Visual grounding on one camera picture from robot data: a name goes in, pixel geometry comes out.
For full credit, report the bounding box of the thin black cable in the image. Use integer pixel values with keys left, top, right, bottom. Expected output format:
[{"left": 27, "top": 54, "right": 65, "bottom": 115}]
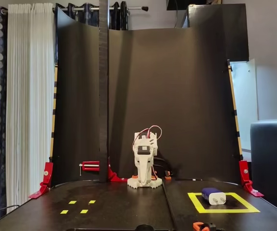
[{"left": 0, "top": 204, "right": 20, "bottom": 218}]

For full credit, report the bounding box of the black wall shelf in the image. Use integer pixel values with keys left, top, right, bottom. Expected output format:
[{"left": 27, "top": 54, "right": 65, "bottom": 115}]
[{"left": 166, "top": 0, "right": 223, "bottom": 11}]

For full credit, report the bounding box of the hanging black cable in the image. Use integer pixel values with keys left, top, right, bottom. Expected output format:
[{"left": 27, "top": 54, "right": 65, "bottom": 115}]
[{"left": 174, "top": 0, "right": 179, "bottom": 29}]

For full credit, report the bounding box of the dark blue armchair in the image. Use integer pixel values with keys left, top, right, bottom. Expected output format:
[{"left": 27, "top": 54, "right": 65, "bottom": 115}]
[{"left": 250, "top": 118, "right": 277, "bottom": 217}]

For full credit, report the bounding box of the long orange black clamp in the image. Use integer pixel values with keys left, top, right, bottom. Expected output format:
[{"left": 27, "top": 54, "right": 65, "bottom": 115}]
[{"left": 192, "top": 221, "right": 223, "bottom": 231}]

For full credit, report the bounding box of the blue white charger block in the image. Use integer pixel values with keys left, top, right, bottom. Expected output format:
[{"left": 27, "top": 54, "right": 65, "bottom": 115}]
[{"left": 201, "top": 187, "right": 227, "bottom": 206}]

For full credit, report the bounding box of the white pleated curtain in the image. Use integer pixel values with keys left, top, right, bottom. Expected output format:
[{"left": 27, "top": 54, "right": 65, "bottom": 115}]
[{"left": 5, "top": 2, "right": 56, "bottom": 212}]

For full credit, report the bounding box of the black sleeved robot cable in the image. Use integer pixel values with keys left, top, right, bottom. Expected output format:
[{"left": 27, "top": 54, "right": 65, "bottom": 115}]
[{"left": 154, "top": 156, "right": 174, "bottom": 174}]

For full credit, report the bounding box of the black backdrop sheet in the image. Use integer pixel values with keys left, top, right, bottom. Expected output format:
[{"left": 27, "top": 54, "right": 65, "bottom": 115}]
[{"left": 50, "top": 6, "right": 242, "bottom": 187}]

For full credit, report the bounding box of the white cabinet door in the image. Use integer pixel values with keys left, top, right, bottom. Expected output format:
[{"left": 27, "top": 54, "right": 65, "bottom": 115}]
[{"left": 229, "top": 58, "right": 259, "bottom": 154}]

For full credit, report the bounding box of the red corner bracket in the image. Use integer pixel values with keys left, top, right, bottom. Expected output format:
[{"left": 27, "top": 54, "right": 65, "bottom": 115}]
[
  {"left": 239, "top": 160, "right": 264, "bottom": 198},
  {"left": 28, "top": 162, "right": 54, "bottom": 199}
]

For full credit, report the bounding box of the silver curtain rod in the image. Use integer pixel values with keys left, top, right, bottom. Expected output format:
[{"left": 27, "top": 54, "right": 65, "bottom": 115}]
[{"left": 51, "top": 6, "right": 149, "bottom": 13}]

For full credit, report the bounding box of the wooden stick with black bands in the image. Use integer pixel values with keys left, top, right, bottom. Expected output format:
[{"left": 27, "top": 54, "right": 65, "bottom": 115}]
[
  {"left": 227, "top": 59, "right": 244, "bottom": 161},
  {"left": 49, "top": 66, "right": 59, "bottom": 161}
]

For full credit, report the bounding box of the red post foot bracket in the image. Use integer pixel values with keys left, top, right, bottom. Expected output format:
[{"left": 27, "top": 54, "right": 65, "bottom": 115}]
[{"left": 107, "top": 157, "right": 128, "bottom": 182}]

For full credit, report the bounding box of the yellow tape square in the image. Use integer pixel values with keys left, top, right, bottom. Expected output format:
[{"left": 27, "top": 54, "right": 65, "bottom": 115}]
[{"left": 187, "top": 192, "right": 261, "bottom": 214}]

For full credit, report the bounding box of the red c-clamp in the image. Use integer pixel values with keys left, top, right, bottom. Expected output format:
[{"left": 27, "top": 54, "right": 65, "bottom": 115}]
[{"left": 79, "top": 161, "right": 101, "bottom": 177}]

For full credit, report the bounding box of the black wall cabinet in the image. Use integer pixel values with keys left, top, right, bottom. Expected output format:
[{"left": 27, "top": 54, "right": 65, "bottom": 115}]
[{"left": 188, "top": 3, "right": 250, "bottom": 62}]

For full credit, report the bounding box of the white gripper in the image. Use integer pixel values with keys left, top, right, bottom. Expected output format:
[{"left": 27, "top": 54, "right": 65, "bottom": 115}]
[{"left": 134, "top": 143, "right": 155, "bottom": 187}]

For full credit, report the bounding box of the black vertical camera post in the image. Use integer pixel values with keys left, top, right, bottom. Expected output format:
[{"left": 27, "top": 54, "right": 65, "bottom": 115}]
[{"left": 98, "top": 0, "right": 110, "bottom": 184}]

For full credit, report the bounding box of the dark eyelet curtain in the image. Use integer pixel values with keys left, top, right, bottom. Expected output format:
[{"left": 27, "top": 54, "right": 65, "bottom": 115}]
[{"left": 55, "top": 1, "right": 129, "bottom": 31}]

